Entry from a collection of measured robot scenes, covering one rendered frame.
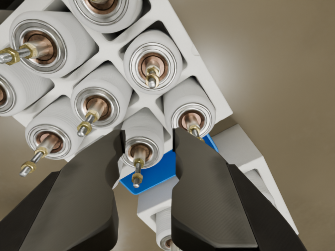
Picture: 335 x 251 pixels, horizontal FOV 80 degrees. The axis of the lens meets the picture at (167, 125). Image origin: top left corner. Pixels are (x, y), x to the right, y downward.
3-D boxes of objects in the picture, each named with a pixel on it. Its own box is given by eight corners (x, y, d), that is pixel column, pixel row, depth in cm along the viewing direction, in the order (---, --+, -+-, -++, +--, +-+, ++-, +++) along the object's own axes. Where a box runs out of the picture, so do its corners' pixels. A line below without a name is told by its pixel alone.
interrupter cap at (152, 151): (133, 171, 42) (133, 174, 42) (113, 145, 39) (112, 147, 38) (165, 157, 41) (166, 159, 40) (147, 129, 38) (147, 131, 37)
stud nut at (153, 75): (146, 71, 25) (146, 72, 25) (160, 73, 26) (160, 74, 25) (144, 86, 26) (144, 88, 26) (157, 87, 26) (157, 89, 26)
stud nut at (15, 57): (13, 45, 23) (9, 46, 22) (24, 59, 24) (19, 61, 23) (-1, 52, 23) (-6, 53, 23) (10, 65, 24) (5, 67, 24)
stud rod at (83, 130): (91, 112, 34) (76, 136, 27) (92, 107, 33) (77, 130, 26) (97, 114, 34) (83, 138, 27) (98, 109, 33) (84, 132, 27)
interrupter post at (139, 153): (138, 158, 41) (136, 169, 38) (131, 149, 40) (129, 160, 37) (148, 153, 40) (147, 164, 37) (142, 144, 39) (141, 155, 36)
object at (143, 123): (138, 133, 58) (131, 177, 43) (120, 106, 54) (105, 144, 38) (168, 119, 57) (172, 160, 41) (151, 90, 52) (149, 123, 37)
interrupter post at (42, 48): (43, 36, 29) (31, 38, 26) (54, 52, 30) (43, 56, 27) (29, 42, 30) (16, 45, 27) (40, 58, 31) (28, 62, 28)
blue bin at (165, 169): (137, 171, 74) (134, 196, 64) (118, 150, 69) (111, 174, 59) (210, 132, 68) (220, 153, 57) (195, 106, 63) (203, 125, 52)
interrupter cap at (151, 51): (125, 44, 30) (124, 44, 30) (175, 40, 30) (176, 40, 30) (132, 91, 34) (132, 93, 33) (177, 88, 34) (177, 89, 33)
